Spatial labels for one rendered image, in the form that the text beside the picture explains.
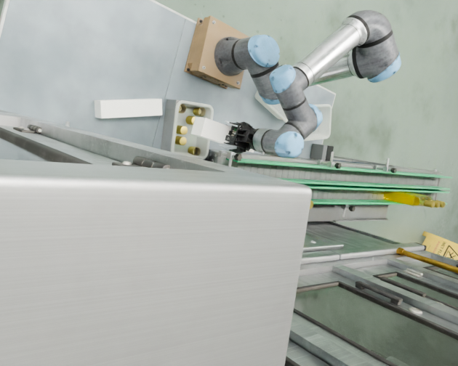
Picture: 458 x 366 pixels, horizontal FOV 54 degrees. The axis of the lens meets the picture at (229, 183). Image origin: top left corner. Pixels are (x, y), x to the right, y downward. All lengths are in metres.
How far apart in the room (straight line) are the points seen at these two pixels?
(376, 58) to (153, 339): 1.38
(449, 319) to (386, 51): 0.82
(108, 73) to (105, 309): 1.50
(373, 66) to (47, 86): 1.08
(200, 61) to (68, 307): 1.59
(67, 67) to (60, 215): 1.46
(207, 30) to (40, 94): 0.66
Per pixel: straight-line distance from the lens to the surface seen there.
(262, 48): 1.69
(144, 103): 1.71
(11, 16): 1.64
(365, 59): 1.58
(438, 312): 1.39
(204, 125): 1.49
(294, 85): 1.30
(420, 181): 3.03
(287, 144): 1.27
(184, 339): 0.29
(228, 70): 1.82
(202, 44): 1.82
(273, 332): 0.34
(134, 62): 1.77
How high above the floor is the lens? 2.34
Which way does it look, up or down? 51 degrees down
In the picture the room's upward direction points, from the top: 106 degrees clockwise
